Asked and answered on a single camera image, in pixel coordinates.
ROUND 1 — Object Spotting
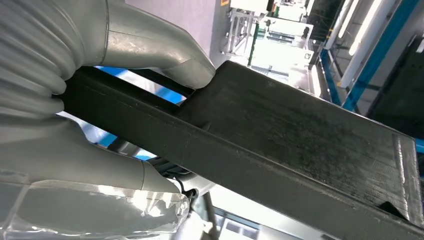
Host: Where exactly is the white metal equipment frame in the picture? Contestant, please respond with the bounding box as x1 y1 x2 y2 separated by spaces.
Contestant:
221 0 316 77

